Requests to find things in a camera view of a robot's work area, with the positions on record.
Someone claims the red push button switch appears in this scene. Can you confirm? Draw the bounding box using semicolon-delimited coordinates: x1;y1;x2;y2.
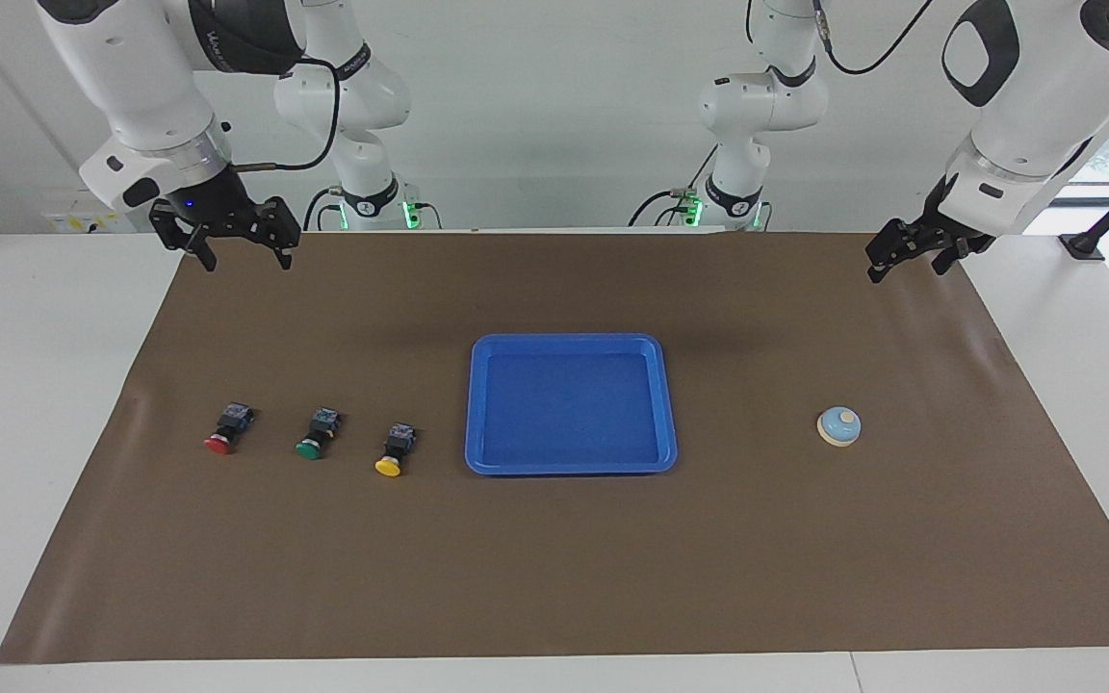
204;402;255;455

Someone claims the green push button switch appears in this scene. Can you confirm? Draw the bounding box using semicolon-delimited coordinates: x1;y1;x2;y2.
295;407;343;460

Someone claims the yellow push button switch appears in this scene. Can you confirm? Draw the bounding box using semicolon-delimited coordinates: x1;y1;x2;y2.
374;422;418;477

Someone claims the light blue call bell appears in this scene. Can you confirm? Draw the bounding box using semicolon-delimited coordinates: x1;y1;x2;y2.
816;405;863;449

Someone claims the blue plastic tray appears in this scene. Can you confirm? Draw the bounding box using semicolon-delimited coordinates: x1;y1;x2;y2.
464;333;679;476

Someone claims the brown table mat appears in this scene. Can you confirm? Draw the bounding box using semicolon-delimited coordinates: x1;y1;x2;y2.
0;229;1109;665

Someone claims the black right base cable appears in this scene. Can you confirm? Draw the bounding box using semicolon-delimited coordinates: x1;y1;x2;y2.
302;186;344;232

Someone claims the black base cable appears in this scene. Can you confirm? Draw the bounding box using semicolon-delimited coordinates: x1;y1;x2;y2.
627;144;719;228
302;186;344;232

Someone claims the white wall socket box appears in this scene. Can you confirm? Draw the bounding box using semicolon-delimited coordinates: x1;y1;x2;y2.
42;204;124;234

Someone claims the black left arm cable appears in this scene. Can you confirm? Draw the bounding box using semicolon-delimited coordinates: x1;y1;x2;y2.
812;0;936;75

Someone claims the black left base cable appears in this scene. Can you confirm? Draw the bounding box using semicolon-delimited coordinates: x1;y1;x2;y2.
627;144;719;228

